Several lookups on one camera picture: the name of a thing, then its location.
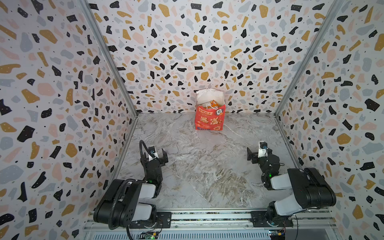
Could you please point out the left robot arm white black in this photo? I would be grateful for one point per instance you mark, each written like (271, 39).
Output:
(122, 206)

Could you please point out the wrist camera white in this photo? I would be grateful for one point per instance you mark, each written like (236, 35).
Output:
(152, 153)
(263, 150)

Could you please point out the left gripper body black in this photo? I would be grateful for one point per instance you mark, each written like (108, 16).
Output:
(158, 181)

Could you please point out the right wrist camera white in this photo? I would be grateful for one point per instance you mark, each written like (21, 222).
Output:
(263, 150)

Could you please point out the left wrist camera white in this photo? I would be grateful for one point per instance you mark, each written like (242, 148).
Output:
(152, 153)

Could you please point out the aluminium mounting rail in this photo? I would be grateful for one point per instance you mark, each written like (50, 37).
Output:
(224, 224)

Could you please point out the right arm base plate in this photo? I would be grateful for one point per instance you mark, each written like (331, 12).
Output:
(263, 219)

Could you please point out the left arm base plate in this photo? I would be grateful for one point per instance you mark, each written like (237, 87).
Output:
(162, 220)

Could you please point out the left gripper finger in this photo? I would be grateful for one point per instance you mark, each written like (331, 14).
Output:
(164, 158)
(143, 158)

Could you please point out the right circuit board with wires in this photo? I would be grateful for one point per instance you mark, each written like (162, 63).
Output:
(277, 234)

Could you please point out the red paper gift bag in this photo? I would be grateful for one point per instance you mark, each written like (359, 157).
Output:
(211, 119)

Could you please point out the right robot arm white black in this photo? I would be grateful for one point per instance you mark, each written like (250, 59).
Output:
(310, 190)

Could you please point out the left green circuit board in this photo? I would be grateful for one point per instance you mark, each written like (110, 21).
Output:
(148, 235)

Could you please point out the orange fruit candy packet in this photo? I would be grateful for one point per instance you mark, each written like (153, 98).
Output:
(211, 105)

